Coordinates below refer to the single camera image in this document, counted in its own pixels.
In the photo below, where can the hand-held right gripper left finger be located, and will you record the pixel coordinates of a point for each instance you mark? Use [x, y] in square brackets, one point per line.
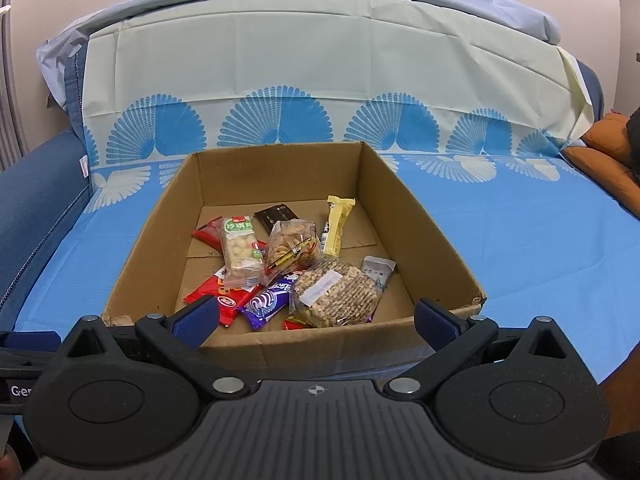
[195, 320]

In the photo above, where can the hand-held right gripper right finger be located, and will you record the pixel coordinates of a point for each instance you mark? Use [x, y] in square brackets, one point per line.
[437, 322]

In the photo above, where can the printed red snack packet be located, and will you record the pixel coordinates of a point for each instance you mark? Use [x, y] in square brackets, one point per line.
[220, 302]

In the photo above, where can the small purple candy packet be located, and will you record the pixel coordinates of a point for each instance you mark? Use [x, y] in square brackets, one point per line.
[371, 316]

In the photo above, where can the long purple chocolate bar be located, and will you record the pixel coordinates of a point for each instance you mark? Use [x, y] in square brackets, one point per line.
[265, 305]

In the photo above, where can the clear packet of white puffs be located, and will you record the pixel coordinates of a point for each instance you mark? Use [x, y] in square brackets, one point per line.
[240, 255]

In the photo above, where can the silver snack packet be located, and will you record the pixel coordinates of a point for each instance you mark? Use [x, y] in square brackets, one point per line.
[378, 269]

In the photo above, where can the brown cardboard box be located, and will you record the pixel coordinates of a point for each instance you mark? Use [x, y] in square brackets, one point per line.
[415, 240]

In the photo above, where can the plain red snack packet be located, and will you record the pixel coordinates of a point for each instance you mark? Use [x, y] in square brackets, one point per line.
[207, 234]

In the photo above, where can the small red candy wrapper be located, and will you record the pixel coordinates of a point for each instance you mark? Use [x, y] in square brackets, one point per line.
[295, 323]

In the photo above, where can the clear nut brittle packet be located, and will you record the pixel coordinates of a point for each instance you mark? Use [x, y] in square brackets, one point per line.
[335, 290]

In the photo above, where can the clear bag of crackers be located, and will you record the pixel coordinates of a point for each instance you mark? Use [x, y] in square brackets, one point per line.
[292, 245]

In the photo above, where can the black chocolate bar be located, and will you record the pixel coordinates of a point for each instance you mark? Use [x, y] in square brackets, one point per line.
[274, 215]

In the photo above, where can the yellow snack bar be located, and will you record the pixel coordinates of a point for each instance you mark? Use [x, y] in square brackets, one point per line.
[336, 225]

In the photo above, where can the blue fan-print bed sheet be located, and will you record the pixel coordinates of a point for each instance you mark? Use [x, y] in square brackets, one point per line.
[525, 240]

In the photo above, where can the orange cushion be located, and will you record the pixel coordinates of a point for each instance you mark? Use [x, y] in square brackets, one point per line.
[605, 175]
[607, 135]

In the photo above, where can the dark clothing bundle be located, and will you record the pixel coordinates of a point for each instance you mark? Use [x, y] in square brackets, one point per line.
[635, 140]

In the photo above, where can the grey curtain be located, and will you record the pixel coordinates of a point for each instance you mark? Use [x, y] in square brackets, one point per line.
[9, 85]

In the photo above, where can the grey-blue plain sheet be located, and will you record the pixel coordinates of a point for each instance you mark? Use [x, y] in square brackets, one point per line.
[300, 0]

